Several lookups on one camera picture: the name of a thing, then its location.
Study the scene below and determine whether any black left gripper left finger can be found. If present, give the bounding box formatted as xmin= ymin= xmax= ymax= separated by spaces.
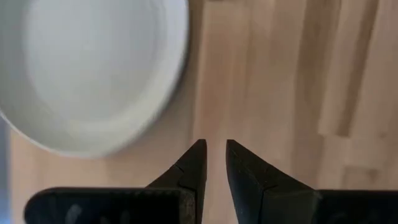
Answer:
xmin=146 ymin=139 xmax=208 ymax=224

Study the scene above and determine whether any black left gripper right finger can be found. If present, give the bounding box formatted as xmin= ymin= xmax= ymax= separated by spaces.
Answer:
xmin=226 ymin=139 xmax=321 ymax=224

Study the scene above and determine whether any pale whitish deep plate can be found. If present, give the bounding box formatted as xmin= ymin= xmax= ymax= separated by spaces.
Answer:
xmin=0 ymin=0 xmax=190 ymax=159

